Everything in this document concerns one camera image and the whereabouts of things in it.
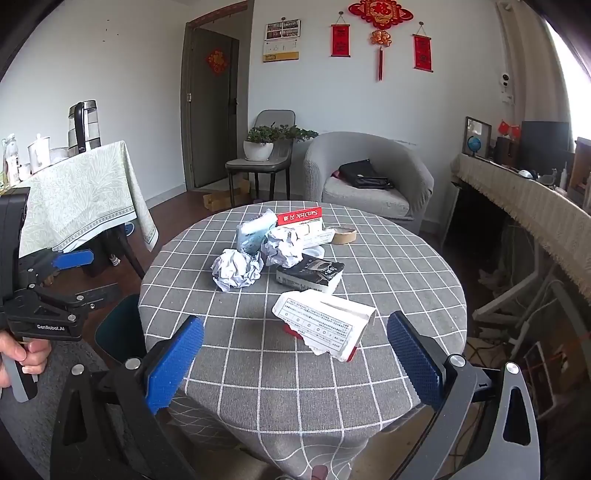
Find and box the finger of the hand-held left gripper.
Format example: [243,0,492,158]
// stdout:
[69,282,124,311]
[17,248,96,289]

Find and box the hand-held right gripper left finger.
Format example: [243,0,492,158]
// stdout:
[50,315,205,480]

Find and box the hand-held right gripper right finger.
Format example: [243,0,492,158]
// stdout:
[386,311,541,480]

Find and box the torn white courier envelope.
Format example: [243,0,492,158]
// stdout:
[272,290,377,363]

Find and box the white paper ball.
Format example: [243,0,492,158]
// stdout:
[211,248,265,292]
[261,227,306,269]

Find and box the black and white box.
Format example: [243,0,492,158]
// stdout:
[276,253,345,294]

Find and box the pale blue tissue packet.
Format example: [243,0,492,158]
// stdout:
[235,209,278,254]

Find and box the red and white box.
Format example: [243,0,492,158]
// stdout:
[276,208,335,247]

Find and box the person's left hand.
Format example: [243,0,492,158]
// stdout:
[0,332,53,389]

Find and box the dark teal stool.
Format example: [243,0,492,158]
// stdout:
[95,293,146,367]

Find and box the green patterned tablecloth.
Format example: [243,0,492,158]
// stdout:
[18,140,159,259]

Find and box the grey checked tablecloth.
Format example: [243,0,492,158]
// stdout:
[139,202,468,480]

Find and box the clear glass bottle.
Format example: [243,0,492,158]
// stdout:
[2,134,21,185]

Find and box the glass electric kettle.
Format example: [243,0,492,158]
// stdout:
[68,100,101,155]

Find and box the brown cardboard tape roll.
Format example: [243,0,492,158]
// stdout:
[323,226,357,244]

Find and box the cardboard box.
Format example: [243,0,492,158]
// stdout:
[203,178,252,210]

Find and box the dark grey door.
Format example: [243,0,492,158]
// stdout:
[191,28,241,189]

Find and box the beige fringed desk cloth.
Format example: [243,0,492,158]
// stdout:
[451,152,591,301]

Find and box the black handbag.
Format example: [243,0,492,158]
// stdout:
[338,159,395,191]

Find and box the potted plant in white pot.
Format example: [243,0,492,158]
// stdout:
[243,124,319,161]

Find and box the grey armchair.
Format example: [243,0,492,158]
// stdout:
[303,131,435,234]

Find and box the dark brown wooden box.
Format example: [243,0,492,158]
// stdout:
[495,136,520,167]

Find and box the grey dining chair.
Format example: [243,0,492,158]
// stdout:
[225,109,296,206]

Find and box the red diamond door sticker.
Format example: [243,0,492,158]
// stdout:
[206,48,229,75]

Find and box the wooden shelf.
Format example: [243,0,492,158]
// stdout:
[568,138,591,204]

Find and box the black monitor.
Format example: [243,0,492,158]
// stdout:
[521,121,571,169]

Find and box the red hanging scroll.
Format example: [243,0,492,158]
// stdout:
[412,32,435,73]
[330,22,352,58]

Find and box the white desk frame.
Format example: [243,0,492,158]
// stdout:
[471,258,555,352]

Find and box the grey door frame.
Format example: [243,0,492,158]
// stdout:
[182,0,256,192]

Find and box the wooden picture frame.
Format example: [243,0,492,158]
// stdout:
[463,116,492,160]

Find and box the wall calendar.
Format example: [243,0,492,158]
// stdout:
[262,19,302,63]

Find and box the red knot wall ornament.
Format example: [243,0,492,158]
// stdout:
[348,0,414,81]

